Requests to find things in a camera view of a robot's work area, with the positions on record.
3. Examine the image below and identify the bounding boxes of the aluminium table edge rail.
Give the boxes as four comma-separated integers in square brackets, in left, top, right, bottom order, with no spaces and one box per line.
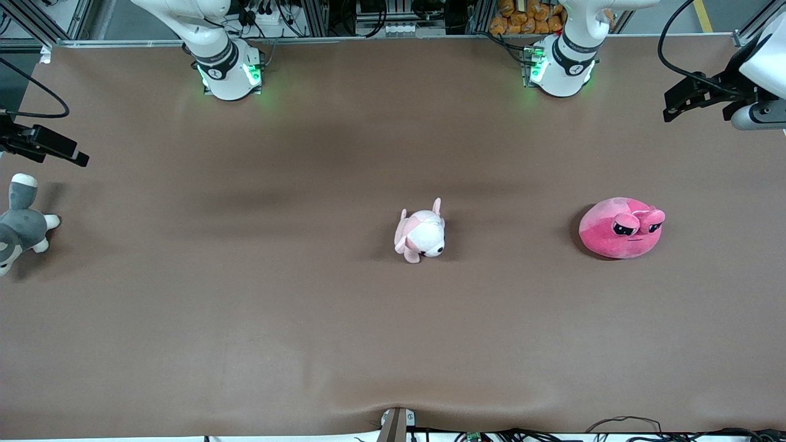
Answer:
[58,35,737,47]

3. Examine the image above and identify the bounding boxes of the round pink plush toy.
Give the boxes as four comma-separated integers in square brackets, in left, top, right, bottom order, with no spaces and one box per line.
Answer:
[578,196,666,260]

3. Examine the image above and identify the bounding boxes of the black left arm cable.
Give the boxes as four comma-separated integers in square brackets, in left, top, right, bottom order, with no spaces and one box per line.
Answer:
[657,0,747,96]

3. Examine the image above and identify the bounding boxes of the grey white plush husky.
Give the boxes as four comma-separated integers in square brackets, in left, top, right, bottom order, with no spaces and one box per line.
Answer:
[0,173,61,277]

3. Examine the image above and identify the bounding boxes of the metal table clamp bracket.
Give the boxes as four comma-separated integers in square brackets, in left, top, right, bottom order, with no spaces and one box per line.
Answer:
[378,407,416,442]

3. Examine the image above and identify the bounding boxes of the black cable bundle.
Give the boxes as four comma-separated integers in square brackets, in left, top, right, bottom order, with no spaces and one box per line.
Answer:
[411,416,786,442]

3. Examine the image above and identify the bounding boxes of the white power strip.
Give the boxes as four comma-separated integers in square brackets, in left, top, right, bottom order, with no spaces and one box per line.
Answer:
[243,5,284,28]

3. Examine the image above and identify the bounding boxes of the orange plush toy pile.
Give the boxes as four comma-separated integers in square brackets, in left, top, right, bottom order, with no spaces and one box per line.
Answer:
[489,0,566,36]

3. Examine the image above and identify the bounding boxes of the small pink white plush dog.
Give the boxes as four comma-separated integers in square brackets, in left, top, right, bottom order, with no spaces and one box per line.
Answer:
[394,197,446,264]

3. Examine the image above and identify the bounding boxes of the aluminium frame post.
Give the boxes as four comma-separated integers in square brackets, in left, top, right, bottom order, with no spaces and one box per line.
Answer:
[734,0,780,47]
[12,0,93,44]

